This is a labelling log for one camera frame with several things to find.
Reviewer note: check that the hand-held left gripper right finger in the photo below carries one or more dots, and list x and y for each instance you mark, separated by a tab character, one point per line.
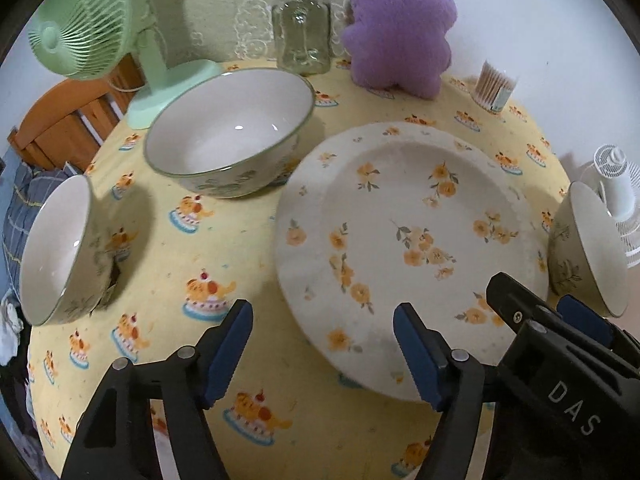
417	355

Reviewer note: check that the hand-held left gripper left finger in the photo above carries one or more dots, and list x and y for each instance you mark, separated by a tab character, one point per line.
230	350

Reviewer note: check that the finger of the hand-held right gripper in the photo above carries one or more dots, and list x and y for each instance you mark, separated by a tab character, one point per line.
585	322
510	300

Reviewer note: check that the small floral bowl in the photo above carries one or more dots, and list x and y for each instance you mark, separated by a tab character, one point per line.
50	255
570	255

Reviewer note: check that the yellow flower print plate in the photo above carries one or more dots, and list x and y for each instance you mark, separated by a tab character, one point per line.
390	200

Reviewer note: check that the large floral bowl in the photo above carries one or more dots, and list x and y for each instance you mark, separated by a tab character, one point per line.
225	125

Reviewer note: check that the yellow printed tablecloth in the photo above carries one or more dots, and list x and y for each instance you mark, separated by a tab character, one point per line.
165	270

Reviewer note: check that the white desk fan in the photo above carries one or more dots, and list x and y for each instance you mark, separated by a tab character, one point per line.
620	195

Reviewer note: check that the cotton swab container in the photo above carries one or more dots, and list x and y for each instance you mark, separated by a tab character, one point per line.
492	87

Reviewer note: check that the white crumpled cloth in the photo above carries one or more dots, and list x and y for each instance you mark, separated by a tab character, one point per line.
10	325

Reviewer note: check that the blue plaid cloth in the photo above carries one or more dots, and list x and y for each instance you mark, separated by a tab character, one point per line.
15	210

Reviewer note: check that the purple plush toy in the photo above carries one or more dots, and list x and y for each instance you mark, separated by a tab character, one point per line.
395	25

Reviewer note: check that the glass jar with lid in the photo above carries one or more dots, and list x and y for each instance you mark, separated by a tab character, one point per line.
300	35

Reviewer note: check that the green desk fan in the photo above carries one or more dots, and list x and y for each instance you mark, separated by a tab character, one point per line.
65	20

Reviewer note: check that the green printed wall cloth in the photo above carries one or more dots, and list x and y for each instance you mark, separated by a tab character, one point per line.
225	10

